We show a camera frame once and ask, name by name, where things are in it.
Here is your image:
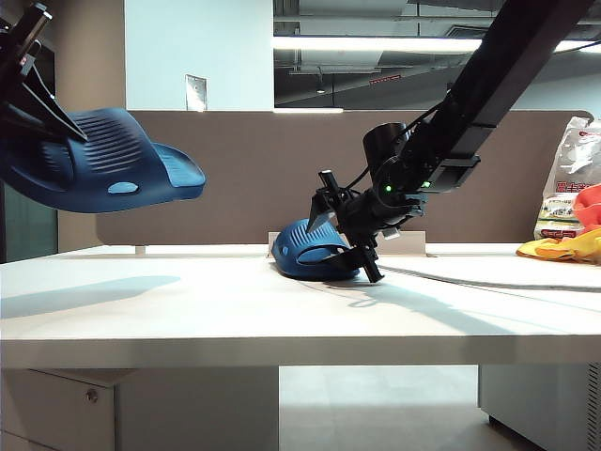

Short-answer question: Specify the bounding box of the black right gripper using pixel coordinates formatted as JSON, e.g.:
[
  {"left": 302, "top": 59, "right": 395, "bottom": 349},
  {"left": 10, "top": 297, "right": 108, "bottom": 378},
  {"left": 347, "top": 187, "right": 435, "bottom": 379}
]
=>
[{"left": 306, "top": 169, "right": 429, "bottom": 284}]

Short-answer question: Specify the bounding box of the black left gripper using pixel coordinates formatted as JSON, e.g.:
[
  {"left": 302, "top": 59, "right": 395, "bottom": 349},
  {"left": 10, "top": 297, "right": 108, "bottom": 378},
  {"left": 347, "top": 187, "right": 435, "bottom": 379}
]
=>
[{"left": 0, "top": 2, "right": 90, "bottom": 143}]

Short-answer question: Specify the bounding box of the blue rubber slipper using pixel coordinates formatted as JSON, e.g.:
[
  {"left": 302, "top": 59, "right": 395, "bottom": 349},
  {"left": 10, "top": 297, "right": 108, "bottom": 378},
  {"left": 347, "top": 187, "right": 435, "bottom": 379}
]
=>
[
  {"left": 0, "top": 106, "right": 207, "bottom": 215},
  {"left": 270, "top": 218, "right": 362, "bottom": 282}
]

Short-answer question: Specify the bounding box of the grey-brown desk divider panel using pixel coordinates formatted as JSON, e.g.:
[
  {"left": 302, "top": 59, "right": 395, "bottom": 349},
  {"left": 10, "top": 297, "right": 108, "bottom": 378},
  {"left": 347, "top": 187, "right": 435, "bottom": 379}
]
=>
[{"left": 96, "top": 110, "right": 593, "bottom": 248}]

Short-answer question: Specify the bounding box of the short linear ceiling light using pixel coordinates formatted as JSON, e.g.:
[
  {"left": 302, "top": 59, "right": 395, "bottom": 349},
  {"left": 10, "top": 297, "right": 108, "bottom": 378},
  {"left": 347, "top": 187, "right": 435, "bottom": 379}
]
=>
[{"left": 272, "top": 108, "right": 344, "bottom": 116}]

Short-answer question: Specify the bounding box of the dark glass door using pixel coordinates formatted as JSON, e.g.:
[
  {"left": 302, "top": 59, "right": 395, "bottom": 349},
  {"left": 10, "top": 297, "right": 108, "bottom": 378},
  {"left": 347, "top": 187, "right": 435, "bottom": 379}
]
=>
[{"left": 0, "top": 41, "right": 60, "bottom": 264}]

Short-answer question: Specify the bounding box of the long linear ceiling light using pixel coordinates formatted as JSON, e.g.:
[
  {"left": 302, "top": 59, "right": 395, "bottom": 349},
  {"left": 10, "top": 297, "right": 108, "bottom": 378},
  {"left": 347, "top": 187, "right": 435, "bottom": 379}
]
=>
[{"left": 271, "top": 36, "right": 601, "bottom": 54}]

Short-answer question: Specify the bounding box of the yellow cloth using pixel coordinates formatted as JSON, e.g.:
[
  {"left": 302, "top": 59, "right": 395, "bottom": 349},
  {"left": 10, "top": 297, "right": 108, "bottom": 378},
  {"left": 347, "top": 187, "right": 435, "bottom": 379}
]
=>
[{"left": 515, "top": 228, "right": 601, "bottom": 268}]

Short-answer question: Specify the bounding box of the white table support panel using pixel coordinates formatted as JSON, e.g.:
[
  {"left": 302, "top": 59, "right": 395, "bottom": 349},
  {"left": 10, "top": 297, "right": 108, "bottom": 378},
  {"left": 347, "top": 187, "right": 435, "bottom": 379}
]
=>
[{"left": 115, "top": 366, "right": 281, "bottom": 451}]

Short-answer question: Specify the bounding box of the clear printed snack bag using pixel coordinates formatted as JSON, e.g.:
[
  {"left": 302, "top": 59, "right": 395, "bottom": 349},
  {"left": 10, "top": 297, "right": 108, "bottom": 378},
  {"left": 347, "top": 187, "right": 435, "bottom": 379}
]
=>
[{"left": 532, "top": 117, "right": 601, "bottom": 243}]

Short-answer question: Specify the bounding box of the ceiling air vent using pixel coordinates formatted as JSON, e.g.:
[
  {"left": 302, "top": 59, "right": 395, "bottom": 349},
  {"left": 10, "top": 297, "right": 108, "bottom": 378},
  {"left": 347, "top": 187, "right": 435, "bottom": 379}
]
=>
[{"left": 442, "top": 25, "right": 490, "bottom": 39}]

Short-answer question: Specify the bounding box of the orange-red cloth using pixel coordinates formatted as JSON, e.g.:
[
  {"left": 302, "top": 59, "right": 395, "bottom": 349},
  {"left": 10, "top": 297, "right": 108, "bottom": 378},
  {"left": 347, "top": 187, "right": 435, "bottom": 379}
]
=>
[{"left": 569, "top": 184, "right": 601, "bottom": 236}]

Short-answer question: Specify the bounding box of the white vented cabinet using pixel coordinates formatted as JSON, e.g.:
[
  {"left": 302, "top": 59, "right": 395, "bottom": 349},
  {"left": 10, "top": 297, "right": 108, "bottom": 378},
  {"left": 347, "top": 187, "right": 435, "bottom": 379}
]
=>
[{"left": 477, "top": 362, "right": 601, "bottom": 451}]

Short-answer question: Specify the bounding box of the white drawer cabinet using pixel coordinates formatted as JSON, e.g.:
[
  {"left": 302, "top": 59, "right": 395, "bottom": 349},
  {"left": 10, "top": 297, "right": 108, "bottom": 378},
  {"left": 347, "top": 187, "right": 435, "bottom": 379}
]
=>
[{"left": 0, "top": 368, "right": 118, "bottom": 451}]

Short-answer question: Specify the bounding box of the grey cable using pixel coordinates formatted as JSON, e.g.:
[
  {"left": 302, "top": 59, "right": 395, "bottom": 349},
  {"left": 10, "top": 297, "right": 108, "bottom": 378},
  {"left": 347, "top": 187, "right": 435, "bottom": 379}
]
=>
[{"left": 378, "top": 262, "right": 601, "bottom": 294}]

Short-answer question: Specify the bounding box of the silver wall plate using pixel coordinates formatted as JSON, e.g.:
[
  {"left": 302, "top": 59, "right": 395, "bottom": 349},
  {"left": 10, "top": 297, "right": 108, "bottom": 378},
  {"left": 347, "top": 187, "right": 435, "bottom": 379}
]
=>
[{"left": 184, "top": 74, "right": 208, "bottom": 113}]

